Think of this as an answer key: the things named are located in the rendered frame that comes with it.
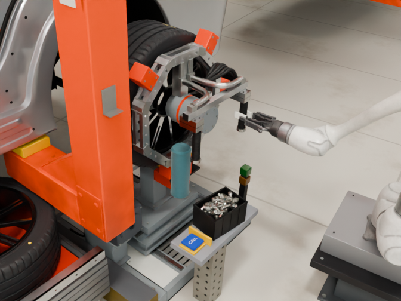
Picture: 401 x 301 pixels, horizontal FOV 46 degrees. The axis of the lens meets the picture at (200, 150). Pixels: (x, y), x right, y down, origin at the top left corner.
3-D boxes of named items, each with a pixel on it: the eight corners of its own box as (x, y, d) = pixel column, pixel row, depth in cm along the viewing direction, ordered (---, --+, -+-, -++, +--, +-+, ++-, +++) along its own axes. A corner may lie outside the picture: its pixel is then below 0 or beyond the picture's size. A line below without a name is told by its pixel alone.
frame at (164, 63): (207, 132, 248) (213, 32, 217) (216, 136, 245) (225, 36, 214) (133, 178, 211) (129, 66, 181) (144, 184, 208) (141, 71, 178)
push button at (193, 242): (191, 236, 200) (191, 232, 199) (204, 243, 197) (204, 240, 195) (180, 245, 195) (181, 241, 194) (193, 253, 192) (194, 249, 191)
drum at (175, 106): (183, 112, 223) (184, 85, 215) (219, 128, 213) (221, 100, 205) (163, 123, 214) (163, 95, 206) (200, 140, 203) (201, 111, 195)
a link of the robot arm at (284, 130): (296, 140, 206) (284, 135, 209) (299, 122, 201) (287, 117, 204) (286, 148, 200) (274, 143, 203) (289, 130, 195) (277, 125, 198)
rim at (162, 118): (182, 64, 250) (131, 14, 207) (216, 77, 239) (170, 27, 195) (137, 147, 247) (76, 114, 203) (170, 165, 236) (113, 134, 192)
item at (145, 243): (160, 183, 290) (160, 170, 284) (205, 208, 272) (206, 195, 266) (98, 225, 256) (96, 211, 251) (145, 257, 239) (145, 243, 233)
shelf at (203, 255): (228, 198, 228) (228, 193, 226) (258, 214, 219) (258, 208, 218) (169, 246, 199) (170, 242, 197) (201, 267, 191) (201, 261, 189)
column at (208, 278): (204, 283, 237) (209, 222, 213) (221, 294, 232) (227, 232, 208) (192, 296, 230) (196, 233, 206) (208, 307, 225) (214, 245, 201)
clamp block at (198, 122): (186, 121, 193) (187, 110, 190) (203, 129, 188) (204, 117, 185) (178, 126, 189) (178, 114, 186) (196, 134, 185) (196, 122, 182)
